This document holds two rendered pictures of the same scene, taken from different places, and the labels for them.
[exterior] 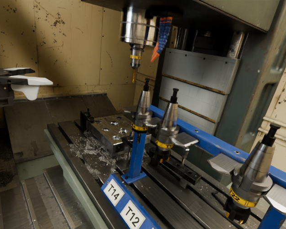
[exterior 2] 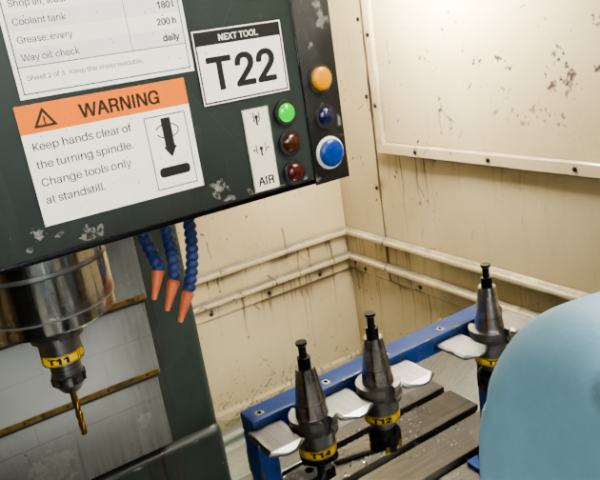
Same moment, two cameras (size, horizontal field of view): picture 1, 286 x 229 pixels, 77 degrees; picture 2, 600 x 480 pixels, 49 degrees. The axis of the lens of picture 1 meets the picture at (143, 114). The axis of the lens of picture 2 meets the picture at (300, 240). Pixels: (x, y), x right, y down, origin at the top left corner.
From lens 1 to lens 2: 0.86 m
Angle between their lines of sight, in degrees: 72
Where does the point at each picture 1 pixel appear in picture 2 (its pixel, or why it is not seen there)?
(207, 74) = not seen: hidden behind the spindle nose
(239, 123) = (193, 333)
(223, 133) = (177, 380)
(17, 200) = not seen: outside the picture
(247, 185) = (502, 337)
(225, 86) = (136, 282)
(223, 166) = (474, 347)
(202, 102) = (98, 357)
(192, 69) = not seen: hidden behind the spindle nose
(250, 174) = (499, 325)
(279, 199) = (517, 323)
